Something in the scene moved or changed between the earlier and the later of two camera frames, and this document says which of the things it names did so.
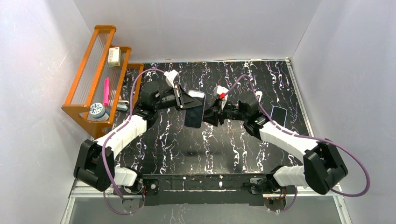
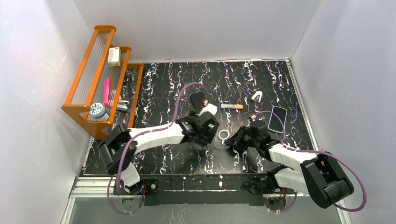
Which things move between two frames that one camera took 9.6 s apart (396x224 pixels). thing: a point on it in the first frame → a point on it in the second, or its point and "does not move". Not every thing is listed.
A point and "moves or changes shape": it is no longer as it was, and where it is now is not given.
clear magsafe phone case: [199, 95] → [223, 130]
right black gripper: [219, 110] → [238, 140]
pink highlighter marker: [106, 91] does not move
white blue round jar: [97, 111] does not move
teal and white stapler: [122, 105] does not move
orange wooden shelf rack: [109, 86] does not move
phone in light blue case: [279, 115] does not move
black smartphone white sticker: [193, 116] moves or changes shape
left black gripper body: [180, 99] → [205, 136]
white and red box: [114, 57] does not move
